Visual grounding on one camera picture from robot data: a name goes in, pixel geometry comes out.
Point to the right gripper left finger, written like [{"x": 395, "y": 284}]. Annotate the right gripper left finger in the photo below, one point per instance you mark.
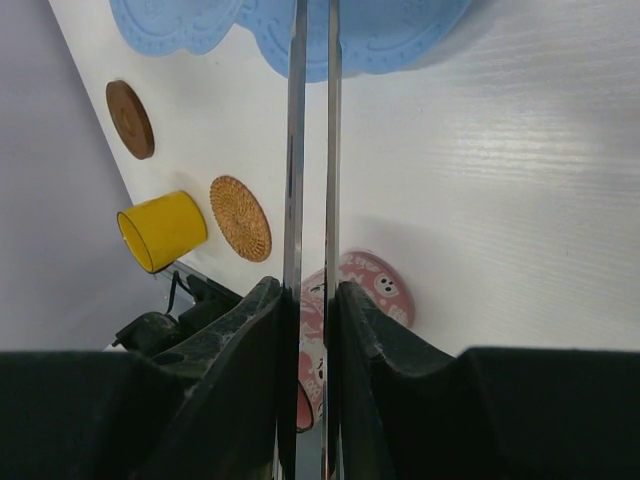
[{"x": 204, "y": 409}]

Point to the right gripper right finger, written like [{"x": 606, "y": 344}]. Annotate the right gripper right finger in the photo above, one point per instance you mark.
[{"x": 411, "y": 411}]

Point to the metal tongs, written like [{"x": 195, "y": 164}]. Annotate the metal tongs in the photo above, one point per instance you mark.
[{"x": 311, "y": 231}]

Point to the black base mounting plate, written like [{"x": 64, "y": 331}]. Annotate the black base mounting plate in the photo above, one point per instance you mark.
[{"x": 193, "y": 303}]

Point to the yellow enamel mug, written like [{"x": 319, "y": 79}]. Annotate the yellow enamel mug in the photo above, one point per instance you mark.
[{"x": 161, "y": 230}]

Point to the woven rattan coaster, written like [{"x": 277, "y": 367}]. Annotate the woven rattan coaster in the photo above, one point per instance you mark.
[{"x": 240, "y": 218}]

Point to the brown wooden coaster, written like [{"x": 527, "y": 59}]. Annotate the brown wooden coaster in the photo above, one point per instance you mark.
[{"x": 130, "y": 119}]

